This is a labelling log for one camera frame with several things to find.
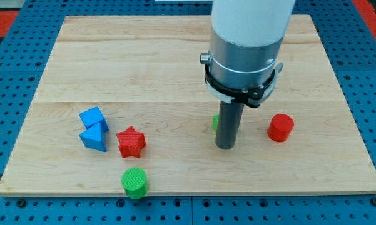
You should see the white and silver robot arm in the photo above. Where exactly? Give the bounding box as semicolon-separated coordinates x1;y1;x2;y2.
200;0;295;108

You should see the blue triangle block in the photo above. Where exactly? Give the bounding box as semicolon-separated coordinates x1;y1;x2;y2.
79;122;107;152

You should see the green block behind rod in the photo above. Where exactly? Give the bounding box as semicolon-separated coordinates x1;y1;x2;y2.
212;114;219;131

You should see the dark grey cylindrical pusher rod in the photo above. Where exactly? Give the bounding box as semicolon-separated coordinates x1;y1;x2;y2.
215;101;244;149

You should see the red star block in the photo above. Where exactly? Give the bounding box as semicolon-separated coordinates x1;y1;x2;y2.
116;126;146;158

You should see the light wooden board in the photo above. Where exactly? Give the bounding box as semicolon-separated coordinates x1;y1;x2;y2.
0;15;376;197

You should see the green cylinder block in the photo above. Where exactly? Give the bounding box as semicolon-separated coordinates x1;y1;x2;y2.
121;167;149;199

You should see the red cylinder block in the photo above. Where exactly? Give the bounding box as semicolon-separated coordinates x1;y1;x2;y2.
267;114;295;142

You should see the blue cube block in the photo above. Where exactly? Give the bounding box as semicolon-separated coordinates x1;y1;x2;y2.
79;106;109;132

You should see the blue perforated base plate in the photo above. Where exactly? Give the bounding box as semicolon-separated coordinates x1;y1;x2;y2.
0;0;376;224

